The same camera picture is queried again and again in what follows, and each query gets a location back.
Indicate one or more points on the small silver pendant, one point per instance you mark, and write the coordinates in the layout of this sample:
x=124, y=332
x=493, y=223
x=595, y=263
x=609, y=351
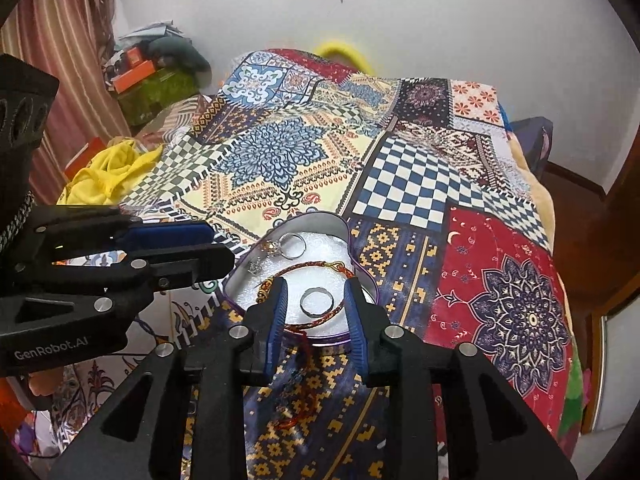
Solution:
x=254, y=266

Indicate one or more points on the wooden furniture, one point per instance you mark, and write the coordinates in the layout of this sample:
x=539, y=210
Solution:
x=590, y=260

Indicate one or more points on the striped curtain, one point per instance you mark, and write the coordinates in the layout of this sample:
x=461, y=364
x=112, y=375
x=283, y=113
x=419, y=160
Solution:
x=65, y=35

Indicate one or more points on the yellow cloth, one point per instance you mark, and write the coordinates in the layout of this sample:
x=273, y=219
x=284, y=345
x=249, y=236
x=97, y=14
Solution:
x=110, y=175

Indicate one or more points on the pile of papers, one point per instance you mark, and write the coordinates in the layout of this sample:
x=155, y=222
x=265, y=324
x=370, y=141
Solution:
x=150, y=35

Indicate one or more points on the patchwork printed blanket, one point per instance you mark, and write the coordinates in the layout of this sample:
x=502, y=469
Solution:
x=400, y=185

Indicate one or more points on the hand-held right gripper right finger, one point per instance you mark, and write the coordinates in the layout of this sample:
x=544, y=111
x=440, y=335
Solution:
x=353, y=320

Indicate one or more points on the orange box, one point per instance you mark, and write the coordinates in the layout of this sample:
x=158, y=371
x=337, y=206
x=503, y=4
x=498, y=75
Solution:
x=134, y=67
x=85, y=157

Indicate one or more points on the dark teal cloth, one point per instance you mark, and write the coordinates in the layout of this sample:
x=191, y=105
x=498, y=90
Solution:
x=182, y=52

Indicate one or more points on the yellow hoop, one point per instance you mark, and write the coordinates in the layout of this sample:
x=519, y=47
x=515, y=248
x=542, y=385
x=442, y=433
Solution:
x=345, y=50

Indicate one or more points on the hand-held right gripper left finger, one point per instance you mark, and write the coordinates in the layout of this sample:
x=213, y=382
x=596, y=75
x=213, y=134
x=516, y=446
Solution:
x=278, y=310

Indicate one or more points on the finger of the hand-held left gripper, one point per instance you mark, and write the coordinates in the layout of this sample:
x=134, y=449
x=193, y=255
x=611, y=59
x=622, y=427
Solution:
x=165, y=234
x=200, y=260

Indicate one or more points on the heart-shaped tin box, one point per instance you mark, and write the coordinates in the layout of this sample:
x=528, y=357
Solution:
x=325, y=240

